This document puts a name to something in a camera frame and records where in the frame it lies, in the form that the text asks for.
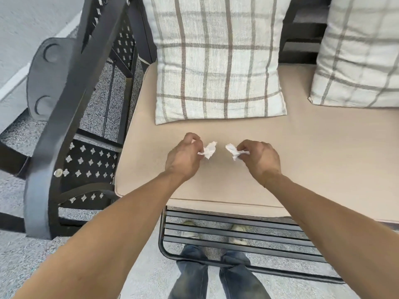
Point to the person's right shoe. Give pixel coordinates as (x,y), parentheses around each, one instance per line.
(239,234)

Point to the person's jeans leg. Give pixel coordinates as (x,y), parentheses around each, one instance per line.
(190,274)
(238,275)

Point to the plaid white throw pillow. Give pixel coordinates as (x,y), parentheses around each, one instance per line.
(215,59)
(358,52)

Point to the person's left hand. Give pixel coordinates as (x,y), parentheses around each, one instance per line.
(182,160)

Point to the person's left fingers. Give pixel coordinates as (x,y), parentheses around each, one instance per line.
(193,142)

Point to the person's left jeans leg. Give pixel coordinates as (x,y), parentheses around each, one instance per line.
(190,274)

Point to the person's right jeans leg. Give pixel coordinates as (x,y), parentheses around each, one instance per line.
(238,275)

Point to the beige seat cushion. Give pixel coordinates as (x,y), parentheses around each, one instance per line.
(311,152)

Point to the person's right hand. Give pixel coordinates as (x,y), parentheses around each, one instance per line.
(260,161)

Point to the person's shoe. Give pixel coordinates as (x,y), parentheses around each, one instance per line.
(239,234)
(189,229)

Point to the black metal bench frame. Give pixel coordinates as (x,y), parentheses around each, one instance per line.
(78,121)

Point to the person's left shoe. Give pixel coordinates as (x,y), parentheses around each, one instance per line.
(189,229)

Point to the person's left forearm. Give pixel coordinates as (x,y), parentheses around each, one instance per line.
(93,239)

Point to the person's right fingers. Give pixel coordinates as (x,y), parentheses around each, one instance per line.
(244,149)

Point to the white paper piece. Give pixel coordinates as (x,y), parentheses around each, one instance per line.
(233,151)
(209,150)

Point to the person's right forearm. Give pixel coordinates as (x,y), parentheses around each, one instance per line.
(336,227)

